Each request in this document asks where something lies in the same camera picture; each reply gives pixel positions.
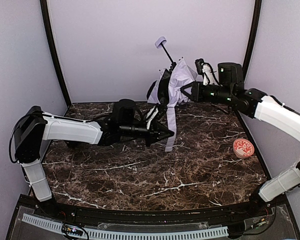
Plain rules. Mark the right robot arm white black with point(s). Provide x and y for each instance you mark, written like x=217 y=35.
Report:
x=229 y=89

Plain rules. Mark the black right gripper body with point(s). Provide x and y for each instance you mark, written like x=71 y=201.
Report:
x=194 y=91

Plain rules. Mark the black corner post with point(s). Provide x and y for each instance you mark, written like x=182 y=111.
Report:
x=53 y=51
x=252 y=36

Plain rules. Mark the left black corner post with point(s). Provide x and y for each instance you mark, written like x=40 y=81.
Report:
x=53 y=51

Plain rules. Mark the lavender folding umbrella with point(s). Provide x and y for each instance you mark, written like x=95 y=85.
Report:
x=166 y=91

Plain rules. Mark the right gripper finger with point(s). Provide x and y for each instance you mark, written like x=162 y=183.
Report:
x=187 y=88
x=188 y=95

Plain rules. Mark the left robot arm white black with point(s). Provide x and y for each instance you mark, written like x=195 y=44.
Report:
x=125 y=120

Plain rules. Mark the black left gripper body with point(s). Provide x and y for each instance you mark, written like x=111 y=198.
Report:
x=149 y=133

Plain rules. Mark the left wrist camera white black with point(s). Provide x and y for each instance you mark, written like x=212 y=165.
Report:
x=155 y=113

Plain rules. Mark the right black corner post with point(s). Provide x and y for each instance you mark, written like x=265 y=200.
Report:
x=252 y=36

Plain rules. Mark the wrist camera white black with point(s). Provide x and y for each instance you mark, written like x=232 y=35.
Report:
x=155 y=113
x=206 y=71

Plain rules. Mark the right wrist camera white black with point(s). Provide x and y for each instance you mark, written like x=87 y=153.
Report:
x=206 y=71

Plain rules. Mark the grey slotted cable duct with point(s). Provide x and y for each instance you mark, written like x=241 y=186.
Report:
x=123 y=232

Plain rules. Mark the red white patterned bowl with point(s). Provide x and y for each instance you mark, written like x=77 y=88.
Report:
x=243 y=148

